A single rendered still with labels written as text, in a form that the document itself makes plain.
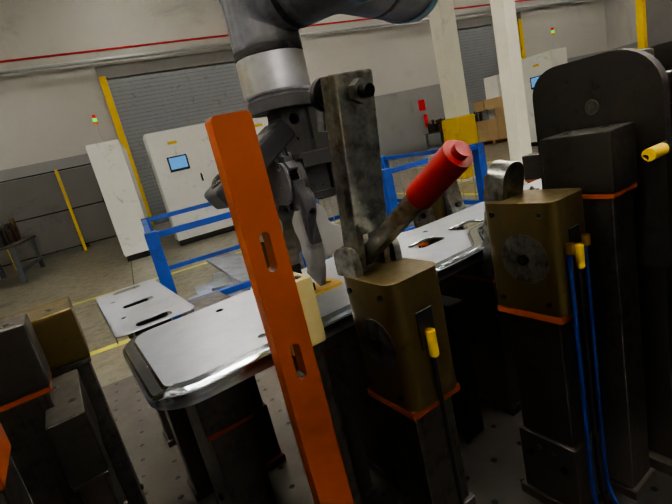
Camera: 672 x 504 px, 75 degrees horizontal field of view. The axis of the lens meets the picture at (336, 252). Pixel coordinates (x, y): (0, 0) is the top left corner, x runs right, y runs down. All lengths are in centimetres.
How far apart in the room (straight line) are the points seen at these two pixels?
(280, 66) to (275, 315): 27
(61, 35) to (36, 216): 526
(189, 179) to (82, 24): 775
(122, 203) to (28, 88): 716
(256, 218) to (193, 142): 810
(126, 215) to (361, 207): 794
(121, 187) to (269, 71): 780
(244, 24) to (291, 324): 31
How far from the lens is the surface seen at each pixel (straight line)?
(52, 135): 1463
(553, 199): 46
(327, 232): 50
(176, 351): 48
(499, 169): 48
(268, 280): 33
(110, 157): 827
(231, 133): 32
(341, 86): 35
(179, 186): 833
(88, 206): 1229
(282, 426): 86
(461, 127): 812
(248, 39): 50
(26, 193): 1242
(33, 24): 1521
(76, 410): 45
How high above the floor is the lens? 117
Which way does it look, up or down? 14 degrees down
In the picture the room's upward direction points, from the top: 13 degrees counter-clockwise
